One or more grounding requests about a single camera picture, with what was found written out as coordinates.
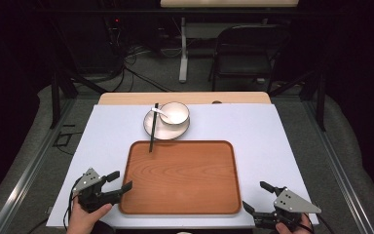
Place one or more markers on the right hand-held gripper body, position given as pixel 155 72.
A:
pixel 290 203

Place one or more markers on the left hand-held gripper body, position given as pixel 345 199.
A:
pixel 91 195

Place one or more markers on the person's left hand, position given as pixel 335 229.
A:
pixel 82 221

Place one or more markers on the person's right hand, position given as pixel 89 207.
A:
pixel 293 231

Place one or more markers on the person's dark clothing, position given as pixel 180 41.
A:
pixel 105 228

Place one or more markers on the white table mat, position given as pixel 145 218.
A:
pixel 256 136

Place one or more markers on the black chopsticks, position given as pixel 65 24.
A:
pixel 152 133

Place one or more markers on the wooden tray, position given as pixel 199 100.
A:
pixel 181 178

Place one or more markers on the white plate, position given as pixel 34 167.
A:
pixel 167 132

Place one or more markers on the white spoon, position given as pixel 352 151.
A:
pixel 159 112

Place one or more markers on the white bowl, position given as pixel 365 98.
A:
pixel 177 113

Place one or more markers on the black metal stand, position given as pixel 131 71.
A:
pixel 315 91
pixel 61 87

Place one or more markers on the black folding chair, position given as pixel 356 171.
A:
pixel 246 52

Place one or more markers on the white table leg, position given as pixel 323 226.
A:
pixel 183 55

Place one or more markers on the aluminium floor rail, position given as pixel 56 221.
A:
pixel 29 175
pixel 341 175

